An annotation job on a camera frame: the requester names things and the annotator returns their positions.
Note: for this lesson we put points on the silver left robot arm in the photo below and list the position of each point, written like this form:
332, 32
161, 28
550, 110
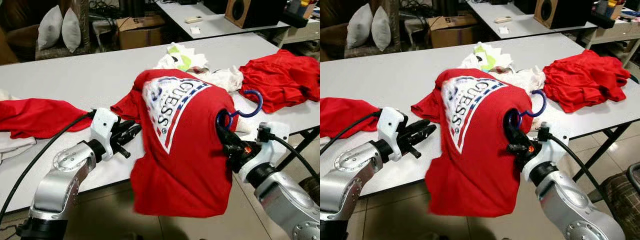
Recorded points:
60, 180
350, 175

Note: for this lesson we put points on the wooden loudspeaker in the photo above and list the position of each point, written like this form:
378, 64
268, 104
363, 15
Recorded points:
255, 15
565, 15

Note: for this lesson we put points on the white remote control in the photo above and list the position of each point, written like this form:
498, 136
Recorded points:
503, 19
193, 19

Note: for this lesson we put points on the dark blue clothes hanger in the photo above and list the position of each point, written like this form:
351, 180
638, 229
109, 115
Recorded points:
261, 102
545, 102

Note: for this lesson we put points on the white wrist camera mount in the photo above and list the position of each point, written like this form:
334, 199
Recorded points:
390, 125
555, 145
102, 125
275, 145

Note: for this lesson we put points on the dark wicker chair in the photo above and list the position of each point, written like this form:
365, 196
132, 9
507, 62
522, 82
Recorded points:
15, 40
330, 37

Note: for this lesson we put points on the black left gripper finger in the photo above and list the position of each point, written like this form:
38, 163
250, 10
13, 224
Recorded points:
131, 127
422, 127
417, 140
127, 139

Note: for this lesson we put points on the black device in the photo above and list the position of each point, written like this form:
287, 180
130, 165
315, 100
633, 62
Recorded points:
602, 20
295, 20

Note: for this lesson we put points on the plaid upholstered chair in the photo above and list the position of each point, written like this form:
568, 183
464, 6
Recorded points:
312, 187
622, 200

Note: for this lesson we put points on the red Guess t-shirt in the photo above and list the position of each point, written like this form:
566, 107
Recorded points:
190, 165
475, 170

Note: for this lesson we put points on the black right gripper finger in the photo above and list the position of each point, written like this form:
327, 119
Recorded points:
223, 136
510, 135
515, 124
229, 125

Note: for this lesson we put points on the white cloth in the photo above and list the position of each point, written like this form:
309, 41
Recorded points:
15, 145

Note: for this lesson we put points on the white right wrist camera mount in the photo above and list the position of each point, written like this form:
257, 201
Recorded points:
275, 145
555, 145

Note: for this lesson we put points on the beige desk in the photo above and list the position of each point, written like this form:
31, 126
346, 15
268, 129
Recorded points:
305, 32
620, 32

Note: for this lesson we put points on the white shirt green print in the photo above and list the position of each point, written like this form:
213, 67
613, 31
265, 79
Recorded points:
192, 61
497, 60

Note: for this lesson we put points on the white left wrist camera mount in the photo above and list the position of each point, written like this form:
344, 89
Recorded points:
102, 125
390, 125

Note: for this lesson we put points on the black table leg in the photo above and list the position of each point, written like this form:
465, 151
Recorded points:
311, 134
595, 148

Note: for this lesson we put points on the small white paper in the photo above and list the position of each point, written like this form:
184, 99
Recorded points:
504, 30
195, 30

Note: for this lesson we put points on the grey pillow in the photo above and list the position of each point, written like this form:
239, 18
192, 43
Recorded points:
71, 30
50, 27
360, 26
381, 29

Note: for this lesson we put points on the open brown cardboard box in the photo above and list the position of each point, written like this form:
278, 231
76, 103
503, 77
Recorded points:
452, 36
140, 37

